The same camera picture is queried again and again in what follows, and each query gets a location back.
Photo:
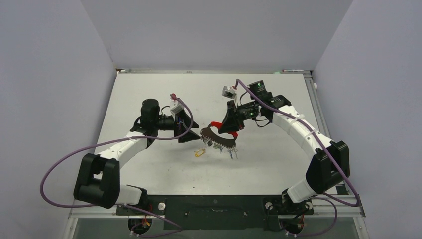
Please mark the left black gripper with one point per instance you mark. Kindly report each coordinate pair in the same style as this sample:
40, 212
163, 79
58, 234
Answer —
184, 123

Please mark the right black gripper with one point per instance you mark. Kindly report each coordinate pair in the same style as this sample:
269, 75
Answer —
232, 122

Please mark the red handled metal key holder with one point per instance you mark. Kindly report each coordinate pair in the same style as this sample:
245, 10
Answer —
208, 135

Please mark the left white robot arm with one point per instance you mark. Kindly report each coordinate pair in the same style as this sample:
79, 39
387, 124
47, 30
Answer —
98, 181

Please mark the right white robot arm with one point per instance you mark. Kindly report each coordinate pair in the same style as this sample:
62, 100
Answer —
329, 160

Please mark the blue tag key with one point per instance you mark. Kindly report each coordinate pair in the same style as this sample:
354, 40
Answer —
232, 153

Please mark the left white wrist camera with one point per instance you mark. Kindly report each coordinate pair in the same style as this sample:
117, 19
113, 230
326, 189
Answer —
175, 108

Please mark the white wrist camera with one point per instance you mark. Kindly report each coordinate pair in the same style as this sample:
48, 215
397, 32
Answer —
175, 108
230, 92

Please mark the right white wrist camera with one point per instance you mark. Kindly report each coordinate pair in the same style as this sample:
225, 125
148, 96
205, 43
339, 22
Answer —
230, 92

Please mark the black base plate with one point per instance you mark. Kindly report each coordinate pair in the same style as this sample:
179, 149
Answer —
218, 212

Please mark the aluminium frame rail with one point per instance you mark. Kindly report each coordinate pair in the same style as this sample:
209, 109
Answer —
321, 122

